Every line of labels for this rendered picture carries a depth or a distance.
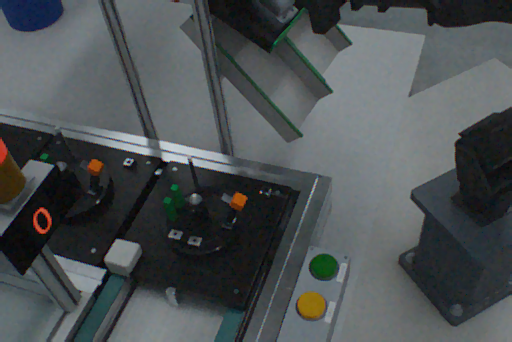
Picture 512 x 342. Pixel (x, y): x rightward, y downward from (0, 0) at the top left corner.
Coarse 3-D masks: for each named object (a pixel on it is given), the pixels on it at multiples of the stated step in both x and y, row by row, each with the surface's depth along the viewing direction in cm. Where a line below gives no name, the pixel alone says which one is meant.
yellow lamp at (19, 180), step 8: (8, 152) 63; (8, 160) 62; (0, 168) 61; (8, 168) 62; (16, 168) 64; (0, 176) 62; (8, 176) 62; (16, 176) 64; (0, 184) 62; (8, 184) 63; (16, 184) 64; (24, 184) 65; (0, 192) 63; (8, 192) 63; (16, 192) 64; (0, 200) 64; (8, 200) 64
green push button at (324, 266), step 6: (318, 258) 89; (324, 258) 89; (330, 258) 89; (312, 264) 88; (318, 264) 88; (324, 264) 88; (330, 264) 88; (336, 264) 88; (312, 270) 88; (318, 270) 87; (324, 270) 87; (330, 270) 87; (318, 276) 88; (324, 276) 87; (330, 276) 88
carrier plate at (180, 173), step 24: (168, 168) 104; (168, 192) 101; (240, 192) 99; (288, 192) 98; (144, 216) 98; (264, 216) 95; (144, 240) 94; (240, 240) 93; (264, 240) 92; (144, 264) 91; (168, 264) 91; (192, 264) 90; (216, 264) 90; (240, 264) 90; (192, 288) 88; (216, 288) 87; (240, 288) 87
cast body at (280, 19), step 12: (252, 0) 89; (264, 0) 87; (276, 0) 86; (288, 0) 86; (252, 12) 91; (264, 12) 89; (276, 12) 87; (288, 12) 89; (276, 24) 89; (288, 24) 91
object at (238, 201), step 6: (222, 198) 86; (228, 198) 87; (234, 198) 85; (240, 198) 85; (246, 198) 86; (228, 204) 86; (234, 204) 85; (240, 204) 85; (234, 210) 87; (240, 210) 86; (228, 216) 89; (234, 216) 88; (228, 222) 90
